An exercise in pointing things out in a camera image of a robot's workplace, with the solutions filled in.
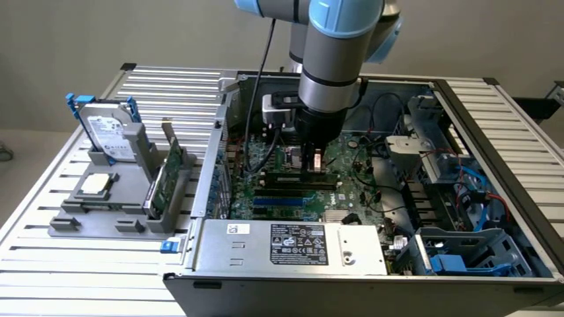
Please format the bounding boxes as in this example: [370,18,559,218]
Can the green motherboard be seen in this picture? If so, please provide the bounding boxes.
[214,129,414,276]

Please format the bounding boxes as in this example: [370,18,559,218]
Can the blue disk bay clip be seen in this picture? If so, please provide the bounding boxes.
[429,254,469,275]

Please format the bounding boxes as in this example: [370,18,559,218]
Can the red SATA wire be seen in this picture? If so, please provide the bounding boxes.
[486,192,514,224]

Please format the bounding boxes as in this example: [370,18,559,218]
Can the green RAM stick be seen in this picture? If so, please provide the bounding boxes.
[266,149,341,186]

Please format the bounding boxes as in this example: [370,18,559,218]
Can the open black PC case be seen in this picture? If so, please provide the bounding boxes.
[162,69,564,317]

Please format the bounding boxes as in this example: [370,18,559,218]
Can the grey plastic drive bracket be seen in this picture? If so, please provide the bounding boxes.
[385,94,481,184]

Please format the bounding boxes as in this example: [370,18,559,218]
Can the black camera cable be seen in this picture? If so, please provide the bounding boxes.
[243,18,283,174]

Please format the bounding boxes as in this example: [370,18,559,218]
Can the grey parts rack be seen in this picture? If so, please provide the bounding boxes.
[49,122,199,238]

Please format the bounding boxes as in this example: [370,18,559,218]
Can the green graphics card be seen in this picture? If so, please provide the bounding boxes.
[143,117,183,220]

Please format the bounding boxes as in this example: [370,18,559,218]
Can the blue case latch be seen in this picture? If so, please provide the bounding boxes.
[161,237,183,254]

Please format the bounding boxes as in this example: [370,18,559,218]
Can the CPU socket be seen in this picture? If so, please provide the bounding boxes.
[282,145,306,170]

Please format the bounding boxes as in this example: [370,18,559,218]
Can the blue expansion slot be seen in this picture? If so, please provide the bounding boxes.
[253,196,310,205]

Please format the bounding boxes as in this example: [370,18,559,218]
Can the silver power supply unit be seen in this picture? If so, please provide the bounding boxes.
[185,219,389,277]

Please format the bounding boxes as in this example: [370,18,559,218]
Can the grey disk bay cage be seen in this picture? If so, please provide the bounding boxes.
[397,226,543,277]

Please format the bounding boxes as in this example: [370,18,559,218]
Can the black power wire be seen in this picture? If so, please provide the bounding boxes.
[353,92,407,156]

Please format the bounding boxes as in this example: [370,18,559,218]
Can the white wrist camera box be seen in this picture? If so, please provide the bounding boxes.
[262,92,303,127]

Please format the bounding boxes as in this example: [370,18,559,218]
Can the silver CPU chip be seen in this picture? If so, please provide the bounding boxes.
[78,172,121,197]

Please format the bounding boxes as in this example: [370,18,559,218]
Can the blue SATA wire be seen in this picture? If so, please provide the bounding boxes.
[458,164,495,232]

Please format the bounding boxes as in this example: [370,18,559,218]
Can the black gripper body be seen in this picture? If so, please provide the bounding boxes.
[293,107,347,149]

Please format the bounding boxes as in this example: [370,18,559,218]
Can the hard disk in blue bracket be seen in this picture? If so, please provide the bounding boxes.
[65,93,142,165]

